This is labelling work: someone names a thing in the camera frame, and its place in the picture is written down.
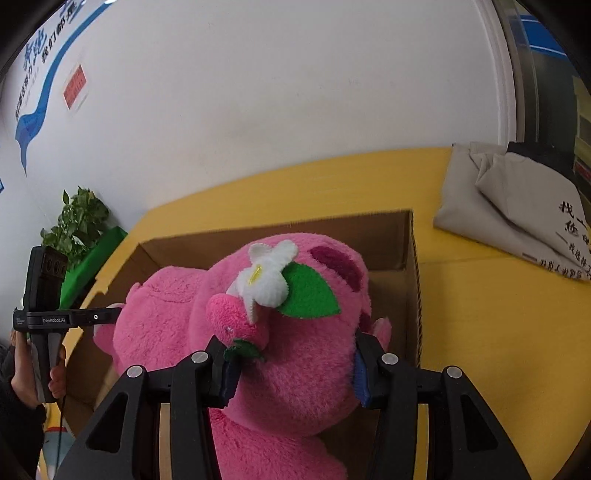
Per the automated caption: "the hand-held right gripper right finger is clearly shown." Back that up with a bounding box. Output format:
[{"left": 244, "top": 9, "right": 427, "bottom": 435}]
[{"left": 353, "top": 331, "right": 532, "bottom": 480}]

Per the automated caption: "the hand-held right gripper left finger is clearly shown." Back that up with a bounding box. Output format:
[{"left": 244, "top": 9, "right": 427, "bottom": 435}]
[{"left": 55, "top": 335, "right": 243, "bottom": 480}]

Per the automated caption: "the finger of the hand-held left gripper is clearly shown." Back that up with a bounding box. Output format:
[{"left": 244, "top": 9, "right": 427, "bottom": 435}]
[{"left": 91, "top": 307, "right": 122, "bottom": 328}]

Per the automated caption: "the pink plush bear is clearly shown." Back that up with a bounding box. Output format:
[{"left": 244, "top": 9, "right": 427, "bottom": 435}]
[{"left": 92, "top": 233, "right": 393, "bottom": 480}]

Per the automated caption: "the brown cardboard box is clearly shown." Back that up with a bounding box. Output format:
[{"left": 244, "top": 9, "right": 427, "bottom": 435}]
[{"left": 44, "top": 209, "right": 426, "bottom": 480}]

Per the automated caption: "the person's left forearm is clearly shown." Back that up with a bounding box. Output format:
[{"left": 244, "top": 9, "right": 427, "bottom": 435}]
[{"left": 0, "top": 342, "right": 48, "bottom": 480}]

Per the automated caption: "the person's left hand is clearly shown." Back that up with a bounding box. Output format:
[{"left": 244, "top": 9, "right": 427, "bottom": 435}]
[{"left": 10, "top": 329, "right": 68, "bottom": 410}]

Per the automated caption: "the green leafy plant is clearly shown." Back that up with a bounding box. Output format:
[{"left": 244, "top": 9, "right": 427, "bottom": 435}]
[{"left": 41, "top": 186, "right": 110, "bottom": 274}]

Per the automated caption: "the beige printed tote bag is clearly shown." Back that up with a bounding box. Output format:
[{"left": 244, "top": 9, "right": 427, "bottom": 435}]
[{"left": 433, "top": 142, "right": 591, "bottom": 281}]

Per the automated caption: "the black item behind tote bag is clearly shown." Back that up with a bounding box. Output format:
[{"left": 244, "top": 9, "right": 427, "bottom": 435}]
[{"left": 505, "top": 141, "right": 577, "bottom": 175}]

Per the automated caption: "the metal framed glass partition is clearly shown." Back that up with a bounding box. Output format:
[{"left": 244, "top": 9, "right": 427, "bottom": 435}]
[{"left": 492, "top": 0, "right": 591, "bottom": 204}]

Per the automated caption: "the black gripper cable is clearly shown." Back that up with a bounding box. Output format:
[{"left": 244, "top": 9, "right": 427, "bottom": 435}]
[{"left": 54, "top": 401, "right": 70, "bottom": 468}]

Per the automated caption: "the blue wall decal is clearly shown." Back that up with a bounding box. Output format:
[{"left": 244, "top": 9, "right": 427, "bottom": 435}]
[{"left": 14, "top": 0, "right": 78, "bottom": 178}]

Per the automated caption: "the red wall sign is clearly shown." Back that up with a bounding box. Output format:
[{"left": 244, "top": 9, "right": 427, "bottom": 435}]
[{"left": 62, "top": 62, "right": 89, "bottom": 112}]

